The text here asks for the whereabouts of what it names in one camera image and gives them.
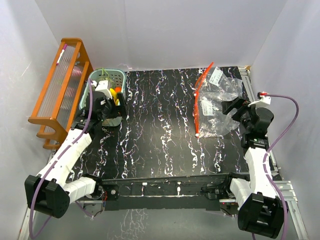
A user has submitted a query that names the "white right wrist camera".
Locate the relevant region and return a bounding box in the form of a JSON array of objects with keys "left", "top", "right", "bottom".
[{"left": 248, "top": 91, "right": 271, "bottom": 108}]

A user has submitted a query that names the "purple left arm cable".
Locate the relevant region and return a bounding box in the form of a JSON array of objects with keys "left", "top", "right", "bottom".
[{"left": 28, "top": 77, "right": 106, "bottom": 240}]

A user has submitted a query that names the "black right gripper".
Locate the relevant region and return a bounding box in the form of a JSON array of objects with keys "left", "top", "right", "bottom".
[{"left": 221, "top": 96, "right": 262, "bottom": 133}]

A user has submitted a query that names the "teal plastic basket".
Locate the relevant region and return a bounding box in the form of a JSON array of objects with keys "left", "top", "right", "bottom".
[{"left": 78, "top": 68, "right": 127, "bottom": 127}]

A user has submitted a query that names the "clear zip bag with fruit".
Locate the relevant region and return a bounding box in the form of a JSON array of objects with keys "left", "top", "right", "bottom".
[{"left": 194, "top": 62, "right": 244, "bottom": 100}]

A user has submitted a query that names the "fake orange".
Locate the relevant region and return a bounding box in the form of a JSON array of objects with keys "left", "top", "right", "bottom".
[{"left": 114, "top": 87, "right": 122, "bottom": 93}]

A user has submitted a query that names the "orange wooden rack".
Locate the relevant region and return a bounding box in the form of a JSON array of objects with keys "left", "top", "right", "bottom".
[{"left": 28, "top": 38, "right": 93, "bottom": 150}]

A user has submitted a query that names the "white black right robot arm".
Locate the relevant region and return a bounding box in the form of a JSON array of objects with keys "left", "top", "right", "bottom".
[{"left": 221, "top": 96, "right": 288, "bottom": 239}]

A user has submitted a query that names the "aluminium frame rail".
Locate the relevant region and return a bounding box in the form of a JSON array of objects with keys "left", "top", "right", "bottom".
[{"left": 18, "top": 180, "right": 307, "bottom": 240}]

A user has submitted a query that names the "pink white marker pen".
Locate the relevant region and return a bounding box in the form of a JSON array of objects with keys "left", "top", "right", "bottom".
[{"left": 56, "top": 44, "right": 68, "bottom": 66}]

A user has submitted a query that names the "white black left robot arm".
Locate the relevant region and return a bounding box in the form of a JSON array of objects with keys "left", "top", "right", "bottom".
[{"left": 24, "top": 91, "right": 128, "bottom": 219}]

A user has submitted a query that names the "fake banana bunch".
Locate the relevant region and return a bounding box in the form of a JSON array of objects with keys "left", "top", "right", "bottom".
[{"left": 109, "top": 88, "right": 120, "bottom": 106}]

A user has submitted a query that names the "fake green netted melon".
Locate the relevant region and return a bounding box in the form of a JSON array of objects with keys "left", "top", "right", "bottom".
[{"left": 95, "top": 68, "right": 116, "bottom": 88}]

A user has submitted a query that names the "clear zip bag with vegetables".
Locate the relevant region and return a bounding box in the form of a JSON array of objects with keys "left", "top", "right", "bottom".
[{"left": 193, "top": 91, "right": 242, "bottom": 138}]

